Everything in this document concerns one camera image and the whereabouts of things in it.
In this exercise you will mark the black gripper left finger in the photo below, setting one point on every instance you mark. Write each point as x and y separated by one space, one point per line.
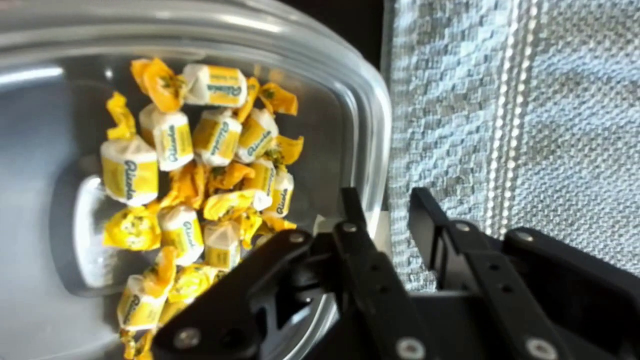
372 281

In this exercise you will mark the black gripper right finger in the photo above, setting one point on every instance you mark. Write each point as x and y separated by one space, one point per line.
533 293

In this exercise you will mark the yellow Ricola candy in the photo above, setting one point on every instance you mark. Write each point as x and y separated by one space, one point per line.
131 173
230 203
283 192
259 132
156 81
222 245
141 304
214 84
192 281
169 138
133 229
216 138
182 232

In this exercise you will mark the clear plastic candy bowl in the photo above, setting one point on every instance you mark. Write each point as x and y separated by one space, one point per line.
41 132

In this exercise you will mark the light blue folded towel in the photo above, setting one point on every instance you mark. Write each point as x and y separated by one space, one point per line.
533 100

